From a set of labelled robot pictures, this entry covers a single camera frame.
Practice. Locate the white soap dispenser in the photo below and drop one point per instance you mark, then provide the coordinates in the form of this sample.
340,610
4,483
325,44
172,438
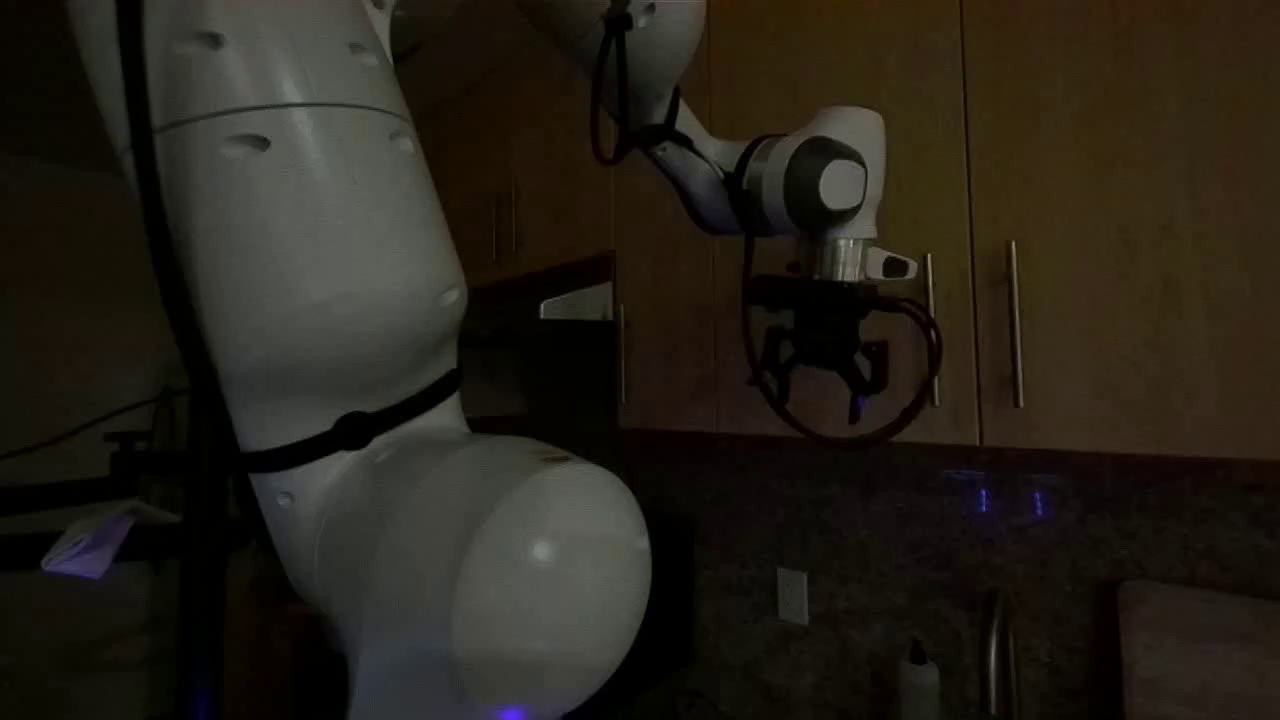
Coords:
919,683

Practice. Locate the black metal stand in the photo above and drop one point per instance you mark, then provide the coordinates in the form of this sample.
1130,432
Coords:
202,601

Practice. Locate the dark rectangular panel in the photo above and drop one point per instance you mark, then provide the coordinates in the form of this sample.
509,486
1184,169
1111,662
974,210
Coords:
534,360

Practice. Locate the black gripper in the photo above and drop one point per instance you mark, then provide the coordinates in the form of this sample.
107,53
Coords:
825,325

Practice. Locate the white wall outlet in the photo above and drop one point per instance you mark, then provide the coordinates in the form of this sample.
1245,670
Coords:
794,593

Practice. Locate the white paper card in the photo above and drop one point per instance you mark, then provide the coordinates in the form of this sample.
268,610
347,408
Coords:
93,547

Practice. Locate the pale cutting board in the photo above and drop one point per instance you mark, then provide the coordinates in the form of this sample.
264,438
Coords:
1202,653

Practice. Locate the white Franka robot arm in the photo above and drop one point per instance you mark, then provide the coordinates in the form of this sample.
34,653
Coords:
335,264

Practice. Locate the wooden cabinet door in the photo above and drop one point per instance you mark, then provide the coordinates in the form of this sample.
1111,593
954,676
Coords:
1146,201
920,135
561,172

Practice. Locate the metal kitchen faucet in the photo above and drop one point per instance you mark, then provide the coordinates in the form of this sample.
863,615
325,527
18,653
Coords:
999,653

